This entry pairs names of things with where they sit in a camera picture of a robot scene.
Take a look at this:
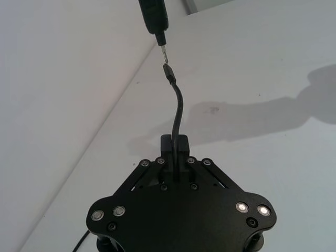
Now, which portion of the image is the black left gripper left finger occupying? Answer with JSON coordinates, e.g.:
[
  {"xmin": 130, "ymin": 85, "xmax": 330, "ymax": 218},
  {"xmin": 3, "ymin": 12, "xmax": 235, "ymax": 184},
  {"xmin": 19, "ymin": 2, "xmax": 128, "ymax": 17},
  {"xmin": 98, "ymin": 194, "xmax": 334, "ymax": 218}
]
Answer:
[{"xmin": 130, "ymin": 134, "xmax": 175, "ymax": 192}]

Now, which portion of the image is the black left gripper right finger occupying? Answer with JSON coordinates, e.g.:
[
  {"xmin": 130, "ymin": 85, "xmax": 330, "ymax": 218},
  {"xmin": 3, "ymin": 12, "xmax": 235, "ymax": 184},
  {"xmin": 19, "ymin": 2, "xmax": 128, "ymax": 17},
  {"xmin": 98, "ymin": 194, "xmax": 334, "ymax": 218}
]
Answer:
[{"xmin": 174, "ymin": 134, "xmax": 229, "ymax": 190}]

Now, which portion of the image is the black cable with plug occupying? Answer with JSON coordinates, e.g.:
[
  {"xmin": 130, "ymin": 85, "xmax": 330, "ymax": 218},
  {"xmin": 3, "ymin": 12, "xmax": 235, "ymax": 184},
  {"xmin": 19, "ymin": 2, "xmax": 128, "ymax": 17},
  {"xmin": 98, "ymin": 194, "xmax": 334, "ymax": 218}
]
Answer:
[{"xmin": 162, "ymin": 64, "xmax": 185, "ymax": 184}]

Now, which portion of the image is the black corded tool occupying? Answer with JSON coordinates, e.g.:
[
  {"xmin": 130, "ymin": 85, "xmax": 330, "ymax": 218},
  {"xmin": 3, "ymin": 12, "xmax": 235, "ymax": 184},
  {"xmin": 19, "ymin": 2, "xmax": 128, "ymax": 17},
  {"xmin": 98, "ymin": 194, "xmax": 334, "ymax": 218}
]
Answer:
[{"xmin": 138, "ymin": 0, "xmax": 171, "ymax": 65}]

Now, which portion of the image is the thin dark robot cable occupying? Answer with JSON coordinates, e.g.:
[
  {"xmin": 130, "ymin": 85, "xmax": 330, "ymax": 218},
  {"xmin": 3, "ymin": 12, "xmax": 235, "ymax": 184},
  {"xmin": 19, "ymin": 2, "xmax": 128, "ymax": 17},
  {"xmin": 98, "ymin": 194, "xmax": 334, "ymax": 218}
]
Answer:
[{"xmin": 71, "ymin": 229, "xmax": 90, "ymax": 252}]

